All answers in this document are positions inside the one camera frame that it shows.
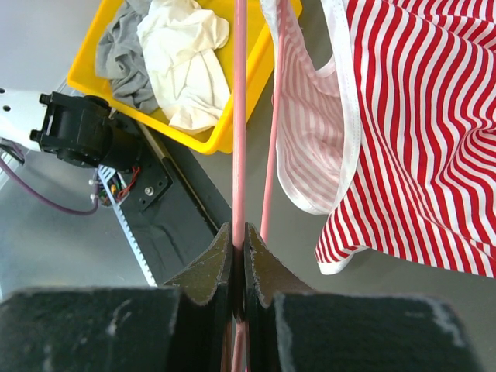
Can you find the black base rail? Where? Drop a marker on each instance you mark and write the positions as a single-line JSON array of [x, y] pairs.
[[170, 215]]

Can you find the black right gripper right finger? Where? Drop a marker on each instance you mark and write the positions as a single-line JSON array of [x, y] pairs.
[[292, 327]]

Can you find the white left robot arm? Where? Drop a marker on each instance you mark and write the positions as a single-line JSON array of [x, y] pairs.
[[79, 130]]

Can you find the cream white cloth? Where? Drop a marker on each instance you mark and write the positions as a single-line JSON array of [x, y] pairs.
[[179, 40]]

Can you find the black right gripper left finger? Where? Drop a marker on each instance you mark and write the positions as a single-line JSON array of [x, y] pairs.
[[184, 325]]

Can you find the red white striped tank top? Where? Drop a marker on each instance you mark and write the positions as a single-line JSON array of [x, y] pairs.
[[393, 139]]

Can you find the grey cloth in bin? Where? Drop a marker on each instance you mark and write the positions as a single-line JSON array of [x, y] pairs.
[[119, 58]]

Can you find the pink wire hanger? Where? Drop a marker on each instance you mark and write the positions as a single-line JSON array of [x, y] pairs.
[[238, 116]]

